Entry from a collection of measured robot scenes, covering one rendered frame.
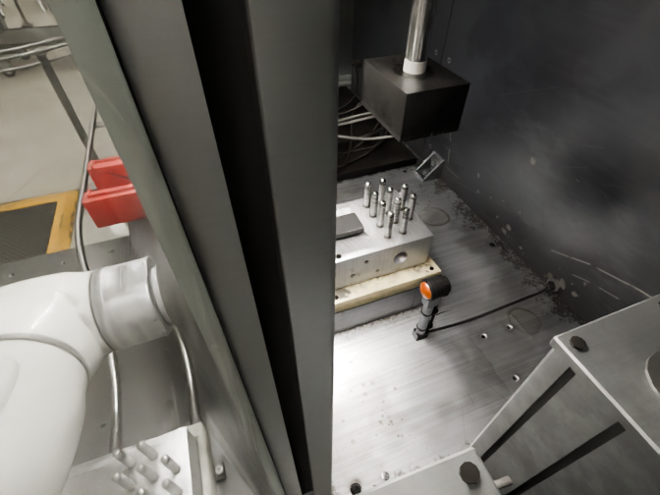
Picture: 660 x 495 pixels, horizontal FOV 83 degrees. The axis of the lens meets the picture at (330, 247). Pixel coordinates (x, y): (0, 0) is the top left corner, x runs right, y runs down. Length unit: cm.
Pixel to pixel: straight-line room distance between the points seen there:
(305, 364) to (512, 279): 48
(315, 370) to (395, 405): 30
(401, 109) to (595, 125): 26
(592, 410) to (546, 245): 38
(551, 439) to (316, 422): 14
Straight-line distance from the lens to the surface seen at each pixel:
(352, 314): 47
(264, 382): 16
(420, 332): 49
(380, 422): 45
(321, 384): 18
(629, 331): 26
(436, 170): 75
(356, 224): 44
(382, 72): 37
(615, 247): 54
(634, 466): 25
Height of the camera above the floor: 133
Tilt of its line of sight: 46 degrees down
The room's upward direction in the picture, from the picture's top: straight up
